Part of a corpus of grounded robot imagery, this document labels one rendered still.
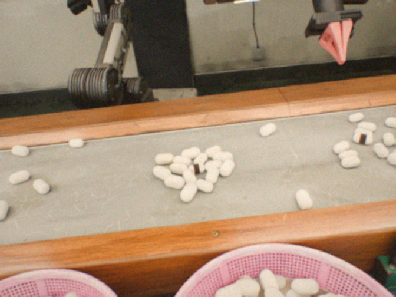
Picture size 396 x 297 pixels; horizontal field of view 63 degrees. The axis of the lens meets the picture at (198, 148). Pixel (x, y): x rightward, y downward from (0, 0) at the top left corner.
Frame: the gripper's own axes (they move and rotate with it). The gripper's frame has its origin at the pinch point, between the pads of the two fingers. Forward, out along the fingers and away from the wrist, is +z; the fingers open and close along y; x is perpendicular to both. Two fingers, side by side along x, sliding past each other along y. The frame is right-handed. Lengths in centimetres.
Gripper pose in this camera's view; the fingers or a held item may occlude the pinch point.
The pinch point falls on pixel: (341, 59)
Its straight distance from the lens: 74.4
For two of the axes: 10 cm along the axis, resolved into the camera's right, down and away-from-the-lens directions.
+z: 1.0, 9.5, -2.9
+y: 9.9, -1.0, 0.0
